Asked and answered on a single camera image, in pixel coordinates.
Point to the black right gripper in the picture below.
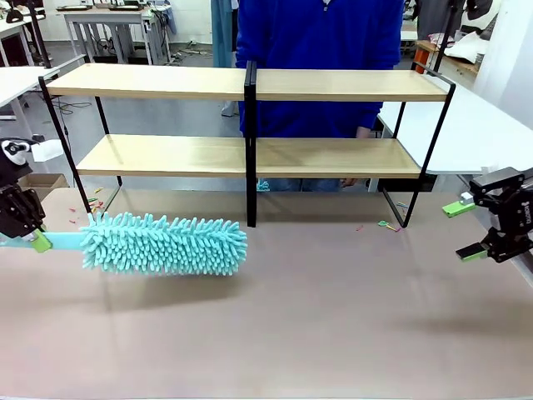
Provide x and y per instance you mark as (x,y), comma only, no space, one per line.
(518,216)

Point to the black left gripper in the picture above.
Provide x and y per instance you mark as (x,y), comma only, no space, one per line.
(18,210)

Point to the person's left forearm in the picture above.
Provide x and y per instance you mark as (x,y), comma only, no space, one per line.
(363,132)

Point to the person's left hand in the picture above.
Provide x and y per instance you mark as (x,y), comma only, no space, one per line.
(350,182)

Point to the brown cardboard box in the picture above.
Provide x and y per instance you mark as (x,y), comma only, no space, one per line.
(46,183)

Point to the large white table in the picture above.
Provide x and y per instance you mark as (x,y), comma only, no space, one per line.
(458,133)

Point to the white table with grey leg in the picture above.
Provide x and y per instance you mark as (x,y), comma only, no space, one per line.
(21,83)

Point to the wooden workbench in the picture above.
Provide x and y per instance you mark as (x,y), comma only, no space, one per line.
(454,58)

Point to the hanging grey clothes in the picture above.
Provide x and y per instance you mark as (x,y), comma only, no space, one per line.
(433,18)

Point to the black pole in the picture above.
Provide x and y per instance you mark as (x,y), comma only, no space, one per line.
(39,33)

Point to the grey background desk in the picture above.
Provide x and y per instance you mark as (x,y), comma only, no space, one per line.
(116,29)

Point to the person in blue sweater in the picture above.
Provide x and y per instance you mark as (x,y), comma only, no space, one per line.
(316,62)

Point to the hanging teal cloth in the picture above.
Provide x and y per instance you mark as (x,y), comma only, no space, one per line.
(221,33)

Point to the white wrist camera with mount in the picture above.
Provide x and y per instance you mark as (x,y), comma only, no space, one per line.
(48,150)

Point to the two-tier wood shelf black frame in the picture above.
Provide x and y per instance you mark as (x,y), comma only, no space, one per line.
(187,83)

